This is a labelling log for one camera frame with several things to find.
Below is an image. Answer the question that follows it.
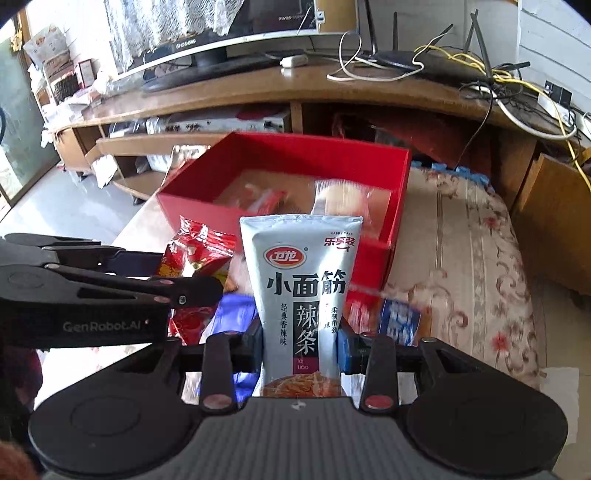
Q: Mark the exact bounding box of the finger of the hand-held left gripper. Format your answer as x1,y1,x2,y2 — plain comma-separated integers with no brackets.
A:
4,233,168,278
0,264,225,309

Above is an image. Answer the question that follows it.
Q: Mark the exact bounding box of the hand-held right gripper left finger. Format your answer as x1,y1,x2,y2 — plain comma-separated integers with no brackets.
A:
139,323,265,412

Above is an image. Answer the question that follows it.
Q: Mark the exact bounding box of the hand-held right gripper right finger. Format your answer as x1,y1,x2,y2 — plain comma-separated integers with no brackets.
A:
336,329,472,412

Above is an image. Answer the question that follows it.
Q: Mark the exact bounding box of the red snack packet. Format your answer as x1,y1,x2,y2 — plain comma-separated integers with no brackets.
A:
158,215,239,347

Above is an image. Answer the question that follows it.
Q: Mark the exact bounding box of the blue sausage snack packet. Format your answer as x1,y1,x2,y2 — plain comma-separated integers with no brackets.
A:
199,294,260,400

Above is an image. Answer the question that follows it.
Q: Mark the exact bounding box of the clear packet with blue label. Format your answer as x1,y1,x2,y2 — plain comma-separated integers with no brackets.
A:
344,284,426,348

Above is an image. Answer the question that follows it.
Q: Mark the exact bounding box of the white spicy strip snack packet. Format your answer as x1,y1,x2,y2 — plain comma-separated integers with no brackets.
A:
239,214,366,398

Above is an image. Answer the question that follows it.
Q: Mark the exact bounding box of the red cardboard box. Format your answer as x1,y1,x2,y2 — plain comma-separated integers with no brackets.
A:
156,131,413,291

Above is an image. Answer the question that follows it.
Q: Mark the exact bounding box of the orange snack packet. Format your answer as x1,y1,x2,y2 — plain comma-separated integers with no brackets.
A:
245,184,289,214

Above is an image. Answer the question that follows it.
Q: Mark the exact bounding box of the floral tablecloth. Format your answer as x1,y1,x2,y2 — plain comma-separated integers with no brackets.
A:
111,164,548,391

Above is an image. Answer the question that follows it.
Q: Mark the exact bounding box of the clear bread packet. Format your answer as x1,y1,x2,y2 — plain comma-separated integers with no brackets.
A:
312,179,394,241

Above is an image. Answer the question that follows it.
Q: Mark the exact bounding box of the silver media player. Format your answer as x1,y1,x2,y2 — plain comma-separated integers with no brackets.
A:
145,112,293,137

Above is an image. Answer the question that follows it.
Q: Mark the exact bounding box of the pile of gift boxes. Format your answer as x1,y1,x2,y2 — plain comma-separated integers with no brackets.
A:
22,22,100,123

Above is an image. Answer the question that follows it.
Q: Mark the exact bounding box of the blue plastic bottle pack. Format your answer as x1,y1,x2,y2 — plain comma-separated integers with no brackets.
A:
412,161,491,188

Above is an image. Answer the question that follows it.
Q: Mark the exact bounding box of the wooden television stand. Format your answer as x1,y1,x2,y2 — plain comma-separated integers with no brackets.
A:
41,34,587,217

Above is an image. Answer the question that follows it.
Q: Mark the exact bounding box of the black television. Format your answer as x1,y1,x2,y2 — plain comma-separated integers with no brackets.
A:
102,0,324,93

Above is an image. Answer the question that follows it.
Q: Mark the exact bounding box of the white lace cloth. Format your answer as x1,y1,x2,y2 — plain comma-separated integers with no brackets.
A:
102,0,320,71

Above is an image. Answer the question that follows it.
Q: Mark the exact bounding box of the black router with antennas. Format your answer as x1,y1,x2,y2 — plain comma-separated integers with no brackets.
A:
355,0,532,75

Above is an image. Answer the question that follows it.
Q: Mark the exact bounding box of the white power strip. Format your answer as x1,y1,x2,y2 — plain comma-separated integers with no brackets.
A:
536,79,591,138

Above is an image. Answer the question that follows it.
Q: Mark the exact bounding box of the black cable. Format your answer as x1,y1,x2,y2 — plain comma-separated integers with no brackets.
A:
455,76,591,169

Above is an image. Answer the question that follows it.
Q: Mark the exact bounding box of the white cable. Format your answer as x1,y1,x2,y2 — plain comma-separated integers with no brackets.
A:
326,30,424,84

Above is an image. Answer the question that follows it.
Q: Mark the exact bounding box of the yellow cable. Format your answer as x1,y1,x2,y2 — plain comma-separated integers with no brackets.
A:
413,44,591,190

